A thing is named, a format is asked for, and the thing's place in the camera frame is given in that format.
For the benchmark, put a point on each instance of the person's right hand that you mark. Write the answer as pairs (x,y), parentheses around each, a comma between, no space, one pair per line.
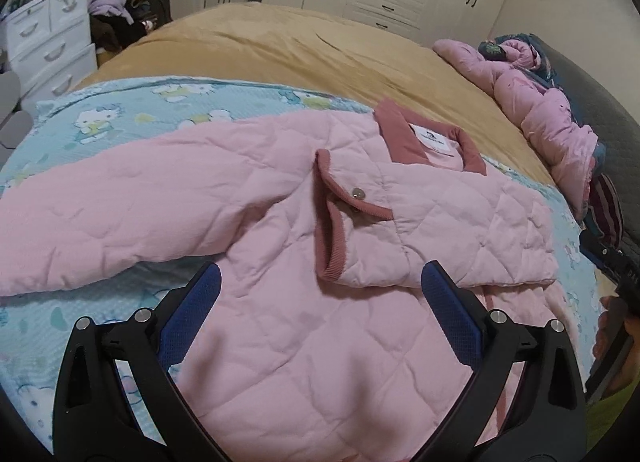
(605,327)

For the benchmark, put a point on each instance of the tan bed sheet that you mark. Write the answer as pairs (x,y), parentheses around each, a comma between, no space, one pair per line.
(300,52)

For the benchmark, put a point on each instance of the blue cartoon printed blanket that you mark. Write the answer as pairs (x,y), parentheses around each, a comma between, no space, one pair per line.
(125,112)

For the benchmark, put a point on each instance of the lilac garment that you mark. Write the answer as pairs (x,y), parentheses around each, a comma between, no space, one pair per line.
(107,7)

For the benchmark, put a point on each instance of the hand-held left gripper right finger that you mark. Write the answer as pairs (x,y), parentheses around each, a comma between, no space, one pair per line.
(450,312)

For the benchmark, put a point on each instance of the green garment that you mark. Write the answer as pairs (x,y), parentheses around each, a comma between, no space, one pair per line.
(612,417)

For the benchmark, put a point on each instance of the pink quilted jacket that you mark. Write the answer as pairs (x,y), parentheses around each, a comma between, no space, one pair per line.
(300,342)

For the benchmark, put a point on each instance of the pink puffer coat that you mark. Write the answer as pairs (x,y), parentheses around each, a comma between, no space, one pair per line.
(545,117)

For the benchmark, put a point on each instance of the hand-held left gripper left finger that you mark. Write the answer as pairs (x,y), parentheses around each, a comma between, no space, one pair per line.
(192,302)

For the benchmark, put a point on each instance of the dark clothes pile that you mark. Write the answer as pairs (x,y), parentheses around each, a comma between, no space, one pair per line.
(112,32)

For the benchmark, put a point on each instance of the white chest of drawers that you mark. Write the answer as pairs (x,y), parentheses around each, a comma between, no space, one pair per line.
(45,52)

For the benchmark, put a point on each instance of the dark grey padded headboard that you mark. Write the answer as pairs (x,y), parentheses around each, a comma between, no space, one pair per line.
(600,107)

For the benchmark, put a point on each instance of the striped dark cloth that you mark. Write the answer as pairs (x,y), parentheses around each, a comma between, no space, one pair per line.
(607,207)

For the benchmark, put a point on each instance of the dark floral cloth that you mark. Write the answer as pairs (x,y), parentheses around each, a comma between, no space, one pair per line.
(492,50)

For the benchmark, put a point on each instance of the black backpack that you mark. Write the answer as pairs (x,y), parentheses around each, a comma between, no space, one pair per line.
(150,2)

